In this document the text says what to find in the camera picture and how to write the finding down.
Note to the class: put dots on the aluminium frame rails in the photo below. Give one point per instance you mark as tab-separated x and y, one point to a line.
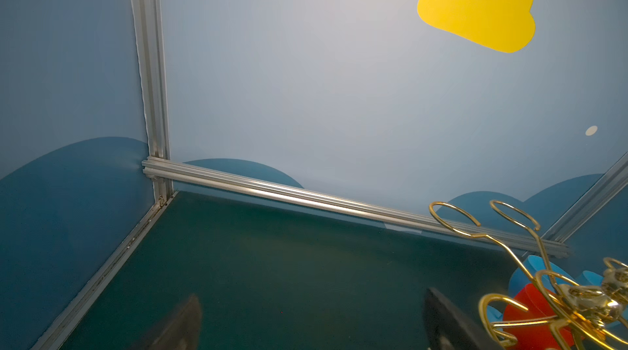
389	102

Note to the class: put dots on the gold wire glass rack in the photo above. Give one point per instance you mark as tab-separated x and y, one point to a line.
580	312

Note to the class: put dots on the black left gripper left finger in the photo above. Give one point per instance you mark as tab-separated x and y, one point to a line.
181	329

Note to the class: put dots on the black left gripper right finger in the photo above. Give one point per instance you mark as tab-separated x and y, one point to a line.
447	327

